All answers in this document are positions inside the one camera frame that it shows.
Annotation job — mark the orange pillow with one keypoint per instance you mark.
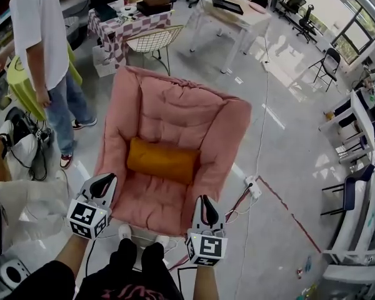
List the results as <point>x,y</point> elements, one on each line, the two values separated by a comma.
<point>164,161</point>

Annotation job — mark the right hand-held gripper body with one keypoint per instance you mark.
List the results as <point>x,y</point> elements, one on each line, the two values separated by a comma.
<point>207,248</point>

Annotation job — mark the black and white gear bag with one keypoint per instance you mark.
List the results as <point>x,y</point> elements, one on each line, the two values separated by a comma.
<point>22,142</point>

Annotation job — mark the person's right forearm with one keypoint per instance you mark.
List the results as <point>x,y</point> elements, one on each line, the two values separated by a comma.
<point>204,281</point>

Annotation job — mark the white table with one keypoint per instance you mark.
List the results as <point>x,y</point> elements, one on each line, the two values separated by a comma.
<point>234,19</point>

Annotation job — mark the person's white left shoe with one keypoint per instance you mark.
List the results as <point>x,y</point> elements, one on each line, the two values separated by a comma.
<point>125,231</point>

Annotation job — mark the black folding chair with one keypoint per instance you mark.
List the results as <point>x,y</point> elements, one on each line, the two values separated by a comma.
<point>329,64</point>

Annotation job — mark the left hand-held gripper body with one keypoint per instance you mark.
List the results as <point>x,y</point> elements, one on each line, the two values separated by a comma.
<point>86,217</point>

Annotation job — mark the person's white right shoe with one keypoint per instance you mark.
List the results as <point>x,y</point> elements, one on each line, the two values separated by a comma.
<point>162,240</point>

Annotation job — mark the checked cloth table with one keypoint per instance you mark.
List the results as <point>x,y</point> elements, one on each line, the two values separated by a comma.
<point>128,31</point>

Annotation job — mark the white power strip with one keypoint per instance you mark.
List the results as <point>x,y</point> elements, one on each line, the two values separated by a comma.
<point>253,187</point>

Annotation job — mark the black flat box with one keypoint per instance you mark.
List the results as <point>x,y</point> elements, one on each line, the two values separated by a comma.
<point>228,5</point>

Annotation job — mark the black storage box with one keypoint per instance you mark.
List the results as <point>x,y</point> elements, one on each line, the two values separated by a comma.
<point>153,9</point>

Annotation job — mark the person's white shoe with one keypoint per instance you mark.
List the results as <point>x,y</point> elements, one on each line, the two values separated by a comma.
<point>162,240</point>
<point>125,231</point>

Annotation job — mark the white round device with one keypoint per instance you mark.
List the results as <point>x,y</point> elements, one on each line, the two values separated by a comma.
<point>14,273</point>

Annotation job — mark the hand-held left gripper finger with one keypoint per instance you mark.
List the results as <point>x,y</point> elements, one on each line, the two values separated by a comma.
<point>97,181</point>
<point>107,190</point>

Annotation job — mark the dark blue chair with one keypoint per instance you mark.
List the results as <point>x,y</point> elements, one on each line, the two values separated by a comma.
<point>354,186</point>

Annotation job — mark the pink pad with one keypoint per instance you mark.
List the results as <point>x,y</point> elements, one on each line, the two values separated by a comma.
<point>257,7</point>

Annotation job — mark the person's black clothing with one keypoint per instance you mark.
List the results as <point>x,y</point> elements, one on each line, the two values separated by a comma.
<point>125,277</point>

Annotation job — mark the yellow-green stool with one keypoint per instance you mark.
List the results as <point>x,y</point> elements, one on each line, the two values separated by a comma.
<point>22,86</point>

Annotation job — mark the pink cushioned seat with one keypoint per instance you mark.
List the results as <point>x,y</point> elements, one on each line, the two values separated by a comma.
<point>172,111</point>

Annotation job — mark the person's left forearm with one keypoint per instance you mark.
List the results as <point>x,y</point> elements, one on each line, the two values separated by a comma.
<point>72,250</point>

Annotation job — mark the white desk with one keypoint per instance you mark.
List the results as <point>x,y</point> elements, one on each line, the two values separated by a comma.
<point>359,117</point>

